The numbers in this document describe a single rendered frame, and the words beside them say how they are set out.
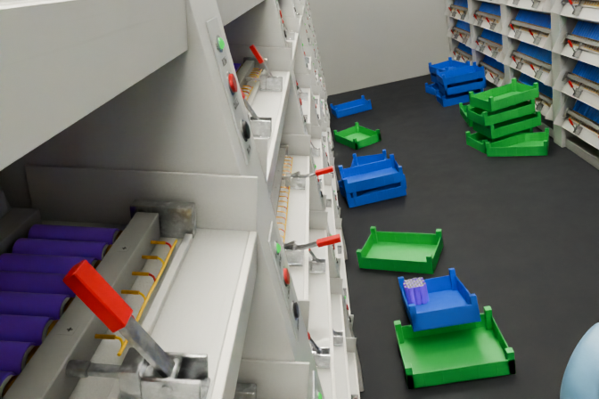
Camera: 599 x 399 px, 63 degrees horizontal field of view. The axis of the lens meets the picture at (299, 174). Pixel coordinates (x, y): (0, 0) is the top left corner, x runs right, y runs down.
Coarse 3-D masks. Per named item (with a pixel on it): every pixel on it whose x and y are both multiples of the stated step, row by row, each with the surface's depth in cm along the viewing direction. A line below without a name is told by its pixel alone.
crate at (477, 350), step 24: (408, 336) 156; (432, 336) 155; (456, 336) 153; (480, 336) 151; (408, 360) 148; (432, 360) 146; (456, 360) 144; (480, 360) 142; (504, 360) 134; (408, 384) 138; (432, 384) 138
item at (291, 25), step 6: (282, 18) 168; (288, 18) 168; (294, 18) 168; (288, 24) 169; (294, 24) 169; (288, 30) 152; (294, 30) 170; (288, 36) 153; (294, 36) 154; (288, 42) 113; (294, 42) 148; (294, 48) 137; (294, 54) 135; (294, 60) 138
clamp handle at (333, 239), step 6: (336, 234) 71; (318, 240) 71; (324, 240) 70; (330, 240) 70; (336, 240) 70; (294, 246) 71; (300, 246) 72; (306, 246) 71; (312, 246) 71; (318, 246) 71
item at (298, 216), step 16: (288, 144) 111; (304, 144) 112; (304, 160) 110; (304, 192) 94; (288, 208) 88; (304, 208) 88; (288, 224) 82; (304, 224) 83; (288, 240) 78; (304, 240) 78; (304, 256) 74; (304, 272) 70; (304, 288) 66; (304, 304) 56; (304, 320) 57
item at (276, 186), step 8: (280, 152) 107; (280, 160) 103; (288, 160) 107; (280, 168) 99; (280, 176) 95; (280, 184) 92; (272, 192) 88; (288, 192) 92; (272, 200) 85; (280, 200) 88; (288, 200) 89; (280, 216) 82
